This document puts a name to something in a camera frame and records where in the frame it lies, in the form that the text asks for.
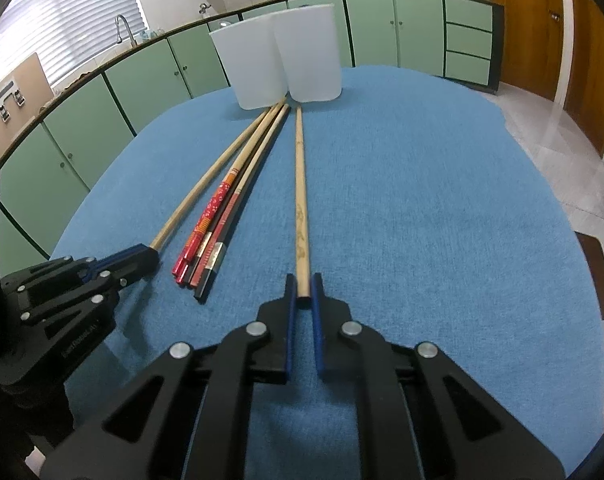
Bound black chopstick with pearl band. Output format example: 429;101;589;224
194;160;263;303
179;232;214;286

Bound cardboard box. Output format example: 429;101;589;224
0;52;54;161

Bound green drawer stack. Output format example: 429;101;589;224
442;0;505;93

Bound dark red chopstick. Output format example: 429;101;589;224
189;180;248;288

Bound red patterned chopstick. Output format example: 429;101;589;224
178;105;290;283
172;104;288;277

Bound chrome sink faucet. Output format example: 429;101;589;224
114;14;139;50

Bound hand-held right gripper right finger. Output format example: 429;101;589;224
311;274;566;480

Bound white window blinds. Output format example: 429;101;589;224
0;0;148;90

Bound blue table cloth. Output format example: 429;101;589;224
47;64;604;480

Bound green base cabinets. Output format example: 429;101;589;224
0;0;445;261

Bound brown floor mat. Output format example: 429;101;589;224
574;232;604;322

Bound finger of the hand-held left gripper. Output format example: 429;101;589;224
18;246;162;329
1;243;149;294

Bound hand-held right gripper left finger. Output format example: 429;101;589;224
39;274;299;480

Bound white plastic cup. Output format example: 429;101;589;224
271;2;344;102
208;15;289;111

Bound plain wooden chopstick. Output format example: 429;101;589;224
150;98;286;251

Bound wooden door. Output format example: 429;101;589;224
484;0;569;102
563;0;604;158

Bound printed wooden chopstick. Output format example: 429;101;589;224
295;105;313;309

